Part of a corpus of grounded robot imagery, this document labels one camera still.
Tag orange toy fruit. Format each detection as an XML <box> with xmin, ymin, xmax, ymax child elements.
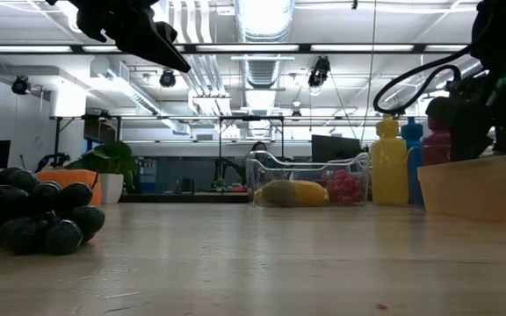
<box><xmin>293</xmin><ymin>180</ymin><xmax>330</xmax><ymax>206</ymax></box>

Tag silver air duct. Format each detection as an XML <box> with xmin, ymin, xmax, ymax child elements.
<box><xmin>234</xmin><ymin>0</ymin><xmax>296</xmax><ymax>90</ymax></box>

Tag red toy grapes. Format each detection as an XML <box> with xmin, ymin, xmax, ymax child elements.
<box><xmin>325</xmin><ymin>169</ymin><xmax>365</xmax><ymax>205</ymax></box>

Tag black toy grapes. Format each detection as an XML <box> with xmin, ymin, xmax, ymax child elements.
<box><xmin>0</xmin><ymin>161</ymin><xmax>106</xmax><ymax>257</ymax></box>

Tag blue plastic bottle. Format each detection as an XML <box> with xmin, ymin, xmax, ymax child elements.
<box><xmin>401</xmin><ymin>117</ymin><xmax>426</xmax><ymax>208</ymax></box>

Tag purple plastic bottle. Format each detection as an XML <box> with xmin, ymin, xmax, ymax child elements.
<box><xmin>422</xmin><ymin>114</ymin><xmax>452</xmax><ymax>167</ymax></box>

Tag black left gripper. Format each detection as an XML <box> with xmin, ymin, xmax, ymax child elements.
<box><xmin>46</xmin><ymin>0</ymin><xmax>192</xmax><ymax>74</ymax></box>

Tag clear plastic bin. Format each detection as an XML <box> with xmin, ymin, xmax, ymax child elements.
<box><xmin>244</xmin><ymin>150</ymin><xmax>372</xmax><ymax>208</ymax></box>
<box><xmin>404</xmin><ymin>144</ymin><xmax>454</xmax><ymax>208</ymax></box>

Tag black ceiling spotlight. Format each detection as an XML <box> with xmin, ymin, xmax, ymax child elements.
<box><xmin>307</xmin><ymin>55</ymin><xmax>331</xmax><ymax>89</ymax></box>
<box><xmin>11</xmin><ymin>75</ymin><xmax>33</xmax><ymax>96</ymax></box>
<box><xmin>158</xmin><ymin>68</ymin><xmax>177</xmax><ymax>89</ymax></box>

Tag potted green plant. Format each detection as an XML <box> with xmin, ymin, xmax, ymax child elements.
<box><xmin>62</xmin><ymin>140</ymin><xmax>139</xmax><ymax>205</ymax></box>

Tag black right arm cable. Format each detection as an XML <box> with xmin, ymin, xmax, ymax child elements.
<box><xmin>372</xmin><ymin>43</ymin><xmax>476</xmax><ymax>116</ymax></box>

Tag orange round container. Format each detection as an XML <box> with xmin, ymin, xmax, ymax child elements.
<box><xmin>35</xmin><ymin>169</ymin><xmax>103</xmax><ymax>208</ymax></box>

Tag yellow plastic bottle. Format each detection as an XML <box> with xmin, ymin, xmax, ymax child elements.
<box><xmin>370</xmin><ymin>113</ymin><xmax>410</xmax><ymax>206</ymax></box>

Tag brown toy kiwi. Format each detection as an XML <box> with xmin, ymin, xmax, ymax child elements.
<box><xmin>261</xmin><ymin>179</ymin><xmax>298</xmax><ymax>208</ymax></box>

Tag orange translucent bin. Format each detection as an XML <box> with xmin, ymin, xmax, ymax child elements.
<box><xmin>416</xmin><ymin>151</ymin><xmax>506</xmax><ymax>230</ymax></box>

